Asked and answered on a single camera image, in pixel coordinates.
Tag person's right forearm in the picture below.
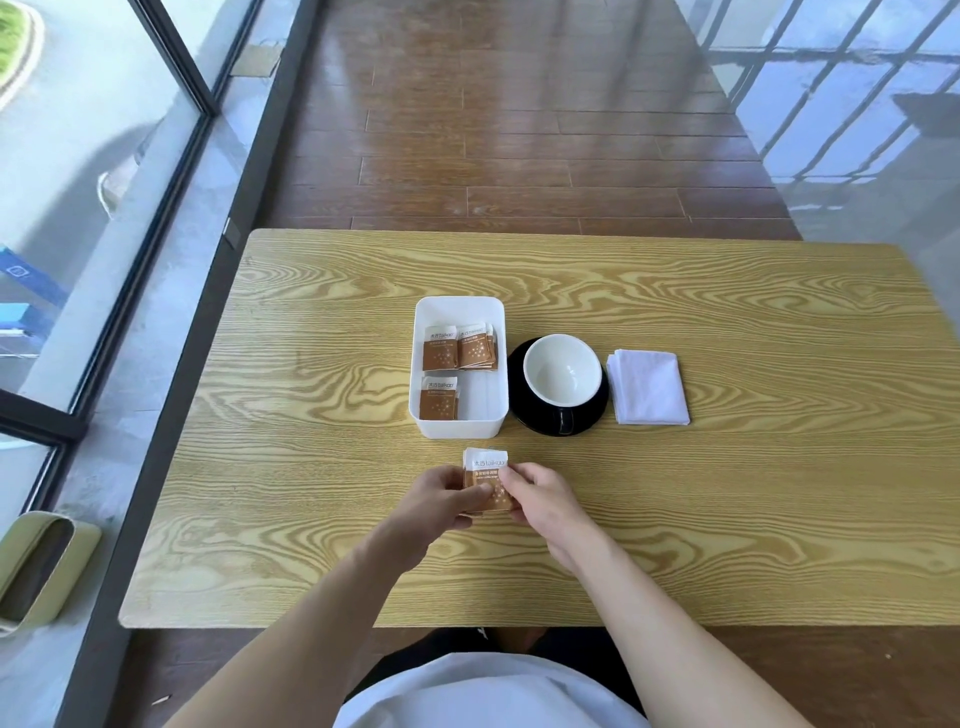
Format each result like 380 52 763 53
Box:
567 541 816 728

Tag blue object outside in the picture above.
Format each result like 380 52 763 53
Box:
0 246 70 355

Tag stack of white napkins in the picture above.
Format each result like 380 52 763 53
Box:
605 348 692 428

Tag glass partition with bars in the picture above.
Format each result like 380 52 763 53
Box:
675 0 960 189

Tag white coffee cup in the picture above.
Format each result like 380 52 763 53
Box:
522 333 604 437

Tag black saucer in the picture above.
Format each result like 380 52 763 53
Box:
507 337 610 438

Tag person's left hand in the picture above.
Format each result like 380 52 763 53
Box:
374 464 495 576

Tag person's left forearm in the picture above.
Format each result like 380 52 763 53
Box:
161 537 421 728

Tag cardboard piece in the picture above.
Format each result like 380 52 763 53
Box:
228 42 284 79

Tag person's black trousers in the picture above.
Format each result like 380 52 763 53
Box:
351 625 648 721

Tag person's right hand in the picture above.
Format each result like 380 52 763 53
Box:
506 461 606 578

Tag white plastic box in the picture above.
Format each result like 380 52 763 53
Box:
408 295 510 441

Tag black window frame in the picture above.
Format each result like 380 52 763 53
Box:
0 0 264 519

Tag person's white shirt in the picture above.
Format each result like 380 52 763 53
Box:
333 651 633 728

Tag green waste bin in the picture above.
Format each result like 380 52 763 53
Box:
0 510 103 639

